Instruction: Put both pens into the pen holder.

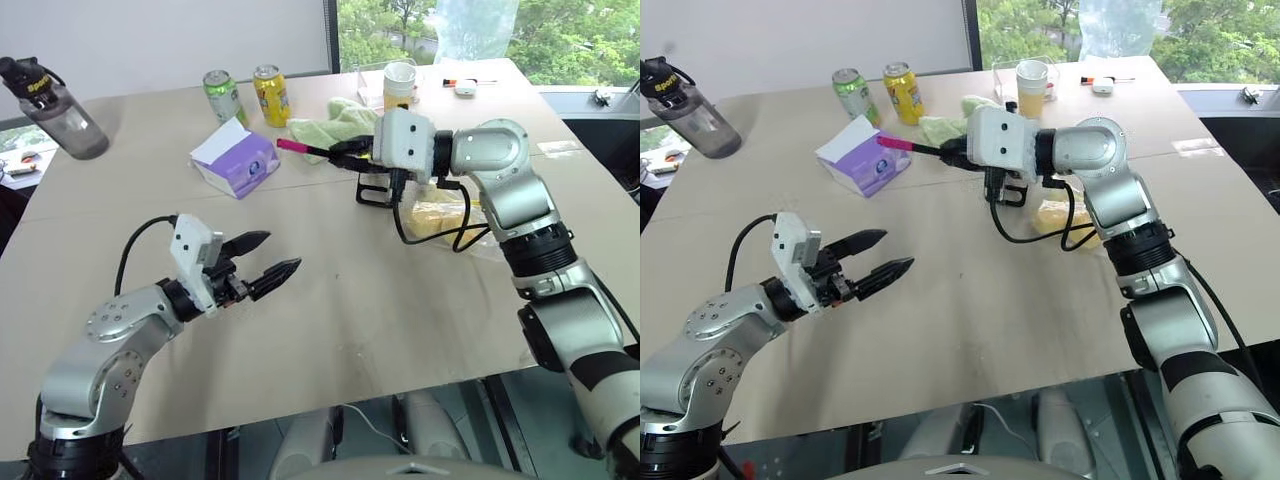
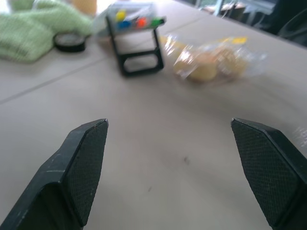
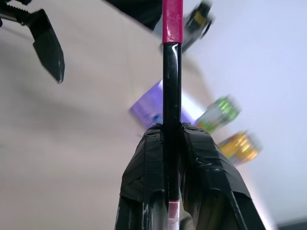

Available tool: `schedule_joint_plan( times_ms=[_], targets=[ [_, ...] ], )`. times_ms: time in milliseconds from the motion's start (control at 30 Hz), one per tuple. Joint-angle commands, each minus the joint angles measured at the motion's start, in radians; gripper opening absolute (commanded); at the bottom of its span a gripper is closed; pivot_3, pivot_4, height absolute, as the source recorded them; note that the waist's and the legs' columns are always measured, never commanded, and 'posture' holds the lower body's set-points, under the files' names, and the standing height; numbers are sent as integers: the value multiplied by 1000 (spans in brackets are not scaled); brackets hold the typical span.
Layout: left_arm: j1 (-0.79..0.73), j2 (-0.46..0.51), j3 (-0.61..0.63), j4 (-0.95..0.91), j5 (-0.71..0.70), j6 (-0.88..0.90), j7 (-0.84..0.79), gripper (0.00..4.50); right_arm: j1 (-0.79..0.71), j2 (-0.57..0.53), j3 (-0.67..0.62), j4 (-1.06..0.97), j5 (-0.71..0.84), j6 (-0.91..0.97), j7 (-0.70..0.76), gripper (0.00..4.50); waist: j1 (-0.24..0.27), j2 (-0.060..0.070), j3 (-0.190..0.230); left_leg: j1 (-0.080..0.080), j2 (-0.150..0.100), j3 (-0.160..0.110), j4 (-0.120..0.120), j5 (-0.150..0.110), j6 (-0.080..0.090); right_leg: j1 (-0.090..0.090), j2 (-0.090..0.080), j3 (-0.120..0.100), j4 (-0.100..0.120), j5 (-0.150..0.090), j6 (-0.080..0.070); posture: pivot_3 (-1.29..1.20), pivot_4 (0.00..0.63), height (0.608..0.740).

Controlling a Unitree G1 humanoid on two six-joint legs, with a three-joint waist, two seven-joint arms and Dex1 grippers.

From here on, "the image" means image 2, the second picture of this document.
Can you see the dark chair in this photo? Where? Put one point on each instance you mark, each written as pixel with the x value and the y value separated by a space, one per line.
pixel 291 20

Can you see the black tape roll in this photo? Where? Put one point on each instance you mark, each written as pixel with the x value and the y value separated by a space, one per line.
pixel 69 42

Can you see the clear box with coloured knobs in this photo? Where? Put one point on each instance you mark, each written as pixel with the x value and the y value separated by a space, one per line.
pixel 129 20

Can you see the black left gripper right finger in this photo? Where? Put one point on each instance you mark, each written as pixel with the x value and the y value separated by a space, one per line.
pixel 266 172

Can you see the black open-frame rack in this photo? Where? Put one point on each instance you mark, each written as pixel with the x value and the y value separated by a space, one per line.
pixel 138 51

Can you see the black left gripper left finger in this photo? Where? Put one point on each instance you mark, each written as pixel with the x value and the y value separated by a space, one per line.
pixel 72 172

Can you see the clear bag of yellow snacks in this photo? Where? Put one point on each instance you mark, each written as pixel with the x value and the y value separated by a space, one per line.
pixel 211 61

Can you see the green knitted cloth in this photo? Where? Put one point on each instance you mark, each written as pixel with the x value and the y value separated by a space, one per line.
pixel 36 28

